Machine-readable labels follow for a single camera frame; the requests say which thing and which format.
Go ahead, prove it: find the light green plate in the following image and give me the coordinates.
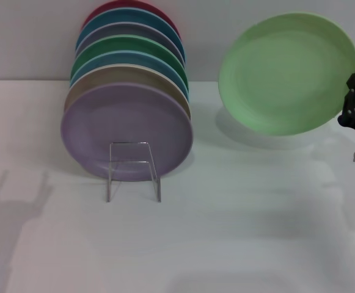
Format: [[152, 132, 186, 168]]
[[218, 11, 355, 136]]

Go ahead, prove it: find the lilac plate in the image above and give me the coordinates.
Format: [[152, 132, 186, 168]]
[[60, 81, 194, 183]]

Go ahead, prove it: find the beige plate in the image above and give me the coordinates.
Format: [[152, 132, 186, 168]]
[[64, 63, 192, 121]]

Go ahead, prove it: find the light blue plate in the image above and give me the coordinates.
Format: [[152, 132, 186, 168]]
[[70, 50, 190, 103]]

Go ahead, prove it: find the clear acrylic plate rack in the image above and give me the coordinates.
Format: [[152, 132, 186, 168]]
[[105, 141, 162, 203]]

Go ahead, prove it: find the dark green plate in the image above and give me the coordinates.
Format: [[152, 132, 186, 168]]
[[70, 34, 186, 82]]

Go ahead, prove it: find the grey purple plate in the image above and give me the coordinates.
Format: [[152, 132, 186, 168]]
[[75, 21, 186, 67]]

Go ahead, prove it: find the teal plate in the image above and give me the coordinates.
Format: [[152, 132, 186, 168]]
[[75, 8, 186, 59]]

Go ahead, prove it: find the crimson red plate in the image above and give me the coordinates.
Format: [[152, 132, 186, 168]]
[[81, 0, 183, 40]]

